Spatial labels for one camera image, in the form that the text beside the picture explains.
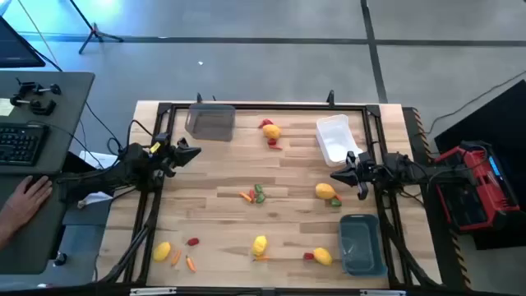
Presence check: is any grey translucent plastic basket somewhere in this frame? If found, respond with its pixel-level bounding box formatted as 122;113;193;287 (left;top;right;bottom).
184;103;237;143

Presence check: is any person's hand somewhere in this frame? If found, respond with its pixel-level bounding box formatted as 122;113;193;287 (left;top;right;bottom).
3;175;53;226

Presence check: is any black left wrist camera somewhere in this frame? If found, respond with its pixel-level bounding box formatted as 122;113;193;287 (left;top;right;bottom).
150;132;173;155

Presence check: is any red and black power station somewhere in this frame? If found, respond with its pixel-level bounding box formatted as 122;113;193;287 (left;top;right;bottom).
434;141;522;234

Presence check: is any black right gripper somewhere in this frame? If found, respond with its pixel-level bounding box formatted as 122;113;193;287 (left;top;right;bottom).
330;151;384;201

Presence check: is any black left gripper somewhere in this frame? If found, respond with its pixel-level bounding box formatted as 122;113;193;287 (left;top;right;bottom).
159;138;202;178

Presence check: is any black monitor cable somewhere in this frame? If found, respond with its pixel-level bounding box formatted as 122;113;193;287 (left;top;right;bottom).
24;40;124;160

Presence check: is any white paper sheet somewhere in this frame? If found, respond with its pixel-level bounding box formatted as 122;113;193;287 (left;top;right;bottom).
77;150;115;170

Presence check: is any black keyboard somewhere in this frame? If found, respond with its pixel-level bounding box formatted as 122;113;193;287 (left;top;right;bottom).
0;123;49;165

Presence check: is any white plastic basket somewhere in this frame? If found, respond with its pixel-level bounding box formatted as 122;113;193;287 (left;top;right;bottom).
315;113;365;168

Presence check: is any silver metal bracket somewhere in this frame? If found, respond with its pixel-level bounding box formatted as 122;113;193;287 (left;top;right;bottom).
359;289;407;296
129;287;178;296

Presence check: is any teal plastic basket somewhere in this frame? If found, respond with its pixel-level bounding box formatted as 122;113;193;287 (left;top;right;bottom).
339;213;389;277

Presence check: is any black computer monitor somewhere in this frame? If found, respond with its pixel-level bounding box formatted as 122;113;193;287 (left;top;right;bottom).
0;16;46;69

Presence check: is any person's forearm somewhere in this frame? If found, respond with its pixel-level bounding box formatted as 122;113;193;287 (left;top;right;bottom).
0;205;26;250

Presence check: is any grey-blue board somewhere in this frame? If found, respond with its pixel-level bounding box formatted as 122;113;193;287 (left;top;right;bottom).
61;197;113;281

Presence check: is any grey desk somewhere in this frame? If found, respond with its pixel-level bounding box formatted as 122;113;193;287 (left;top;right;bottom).
0;72;96;176

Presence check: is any hazard-striped black platform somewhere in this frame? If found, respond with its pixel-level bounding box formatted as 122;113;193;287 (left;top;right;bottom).
402;106;473;291

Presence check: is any black floor cable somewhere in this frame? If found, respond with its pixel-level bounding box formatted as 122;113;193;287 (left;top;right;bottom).
425;72;526;136

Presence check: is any black clamp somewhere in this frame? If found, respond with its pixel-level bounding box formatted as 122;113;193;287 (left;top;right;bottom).
10;95;58;117
16;79;62;98

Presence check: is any yellow hanging cord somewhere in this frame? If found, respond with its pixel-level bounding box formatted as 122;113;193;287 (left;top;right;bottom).
16;0;62;67

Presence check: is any black tripod stand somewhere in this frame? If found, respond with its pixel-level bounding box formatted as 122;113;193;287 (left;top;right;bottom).
67;0;124;55

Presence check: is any white cloth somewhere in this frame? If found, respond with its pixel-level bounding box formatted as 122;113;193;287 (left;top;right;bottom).
76;192;114;210

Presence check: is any dark grey side table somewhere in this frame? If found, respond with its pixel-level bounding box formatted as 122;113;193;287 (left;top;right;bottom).
0;172;69;275

